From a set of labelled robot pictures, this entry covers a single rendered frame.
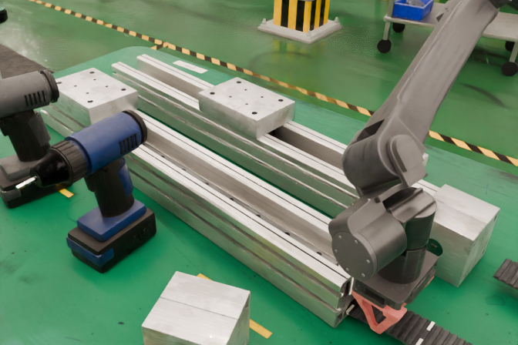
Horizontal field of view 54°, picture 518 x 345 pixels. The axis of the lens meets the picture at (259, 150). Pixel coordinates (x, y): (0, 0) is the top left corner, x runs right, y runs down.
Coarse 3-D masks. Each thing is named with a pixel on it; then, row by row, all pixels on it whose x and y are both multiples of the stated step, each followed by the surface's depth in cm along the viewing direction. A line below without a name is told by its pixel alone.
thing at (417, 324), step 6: (414, 318) 67; (420, 318) 67; (408, 324) 66; (414, 324) 66; (420, 324) 66; (426, 324) 66; (408, 330) 65; (414, 330) 66; (420, 330) 65; (402, 336) 65; (408, 336) 65; (414, 336) 65; (402, 342) 64; (408, 342) 64; (414, 342) 64
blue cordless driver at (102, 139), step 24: (120, 120) 72; (72, 144) 66; (96, 144) 68; (120, 144) 71; (48, 168) 64; (72, 168) 65; (96, 168) 69; (120, 168) 74; (96, 192) 74; (120, 192) 76; (96, 216) 77; (120, 216) 77; (144, 216) 80; (72, 240) 76; (96, 240) 75; (120, 240) 76; (144, 240) 81; (96, 264) 75
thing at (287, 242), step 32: (64, 128) 107; (160, 128) 97; (128, 160) 92; (160, 160) 87; (192, 160) 91; (224, 160) 88; (160, 192) 88; (192, 192) 81; (224, 192) 85; (256, 192) 81; (192, 224) 85; (224, 224) 78; (256, 224) 74; (288, 224) 79; (320, 224) 74; (256, 256) 76; (288, 256) 70; (320, 256) 69; (288, 288) 73; (320, 288) 68
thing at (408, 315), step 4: (408, 312) 68; (412, 312) 68; (404, 316) 68; (408, 316) 67; (412, 316) 68; (400, 320) 67; (404, 320) 67; (408, 320) 67; (396, 324) 67; (400, 324) 66; (404, 324) 66; (388, 328) 66; (392, 328) 66; (396, 328) 66; (400, 328) 66; (404, 328) 66; (388, 332) 65; (392, 332) 66; (396, 332) 65; (400, 332) 66; (392, 336) 65; (396, 336) 65
